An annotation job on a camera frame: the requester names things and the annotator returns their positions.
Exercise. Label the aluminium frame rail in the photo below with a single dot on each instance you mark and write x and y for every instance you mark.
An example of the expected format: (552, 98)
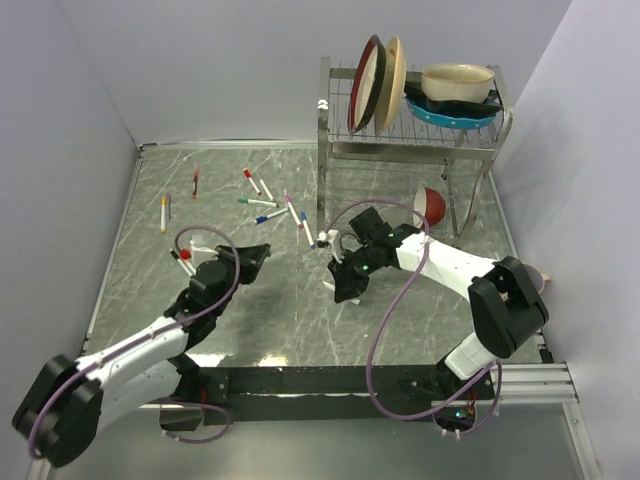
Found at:
(537, 384)

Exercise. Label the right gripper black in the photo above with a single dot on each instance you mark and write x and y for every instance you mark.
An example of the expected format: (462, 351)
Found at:
(347, 286)

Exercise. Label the green capped marker pen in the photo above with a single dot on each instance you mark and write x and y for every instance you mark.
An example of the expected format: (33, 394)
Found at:
(258, 202)

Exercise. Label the cream ceramic bowl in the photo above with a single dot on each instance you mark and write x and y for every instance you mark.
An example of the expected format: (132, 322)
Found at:
(457, 82)

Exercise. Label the dark blue marker pen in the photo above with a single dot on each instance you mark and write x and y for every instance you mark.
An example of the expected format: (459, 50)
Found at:
(264, 218)

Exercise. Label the yellow marker pen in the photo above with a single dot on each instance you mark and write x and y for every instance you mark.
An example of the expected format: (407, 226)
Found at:
(163, 217)

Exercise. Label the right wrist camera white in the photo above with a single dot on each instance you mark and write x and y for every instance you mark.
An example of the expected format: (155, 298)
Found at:
(331, 239)

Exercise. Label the black square plate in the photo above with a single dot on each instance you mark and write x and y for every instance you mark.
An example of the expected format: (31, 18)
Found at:
(455, 108)

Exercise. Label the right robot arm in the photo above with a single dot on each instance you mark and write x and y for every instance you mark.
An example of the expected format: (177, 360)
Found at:
(505, 303)

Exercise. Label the red white bowl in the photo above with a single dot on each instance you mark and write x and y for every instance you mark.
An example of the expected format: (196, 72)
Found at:
(430, 204)

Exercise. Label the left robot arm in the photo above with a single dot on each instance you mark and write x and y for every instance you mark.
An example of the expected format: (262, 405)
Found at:
(70, 400)

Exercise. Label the blue dotted dish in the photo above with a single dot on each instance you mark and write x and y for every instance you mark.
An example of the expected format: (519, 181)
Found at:
(461, 123)

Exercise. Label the beige plate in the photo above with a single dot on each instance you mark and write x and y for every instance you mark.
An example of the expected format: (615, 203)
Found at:
(393, 86)

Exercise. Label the pink marker pen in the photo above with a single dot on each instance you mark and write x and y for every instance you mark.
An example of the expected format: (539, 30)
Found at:
(292, 209)

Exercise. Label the purple pink mug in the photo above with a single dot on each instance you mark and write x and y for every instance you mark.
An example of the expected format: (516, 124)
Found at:
(539, 279)

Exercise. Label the red black plate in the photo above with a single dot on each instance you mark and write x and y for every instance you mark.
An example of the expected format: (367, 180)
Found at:
(367, 85)

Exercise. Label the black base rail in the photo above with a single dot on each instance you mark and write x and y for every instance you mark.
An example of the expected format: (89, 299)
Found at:
(401, 392)

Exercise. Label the white marker pen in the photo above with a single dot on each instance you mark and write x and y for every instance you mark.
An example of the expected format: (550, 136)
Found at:
(265, 188)

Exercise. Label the steel dish rack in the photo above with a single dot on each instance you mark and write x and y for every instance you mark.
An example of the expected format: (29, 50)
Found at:
(408, 155)

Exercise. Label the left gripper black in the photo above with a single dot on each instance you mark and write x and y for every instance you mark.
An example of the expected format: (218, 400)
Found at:
(251, 259)

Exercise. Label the red marker pen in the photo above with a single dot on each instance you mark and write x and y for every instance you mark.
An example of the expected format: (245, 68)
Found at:
(252, 181)

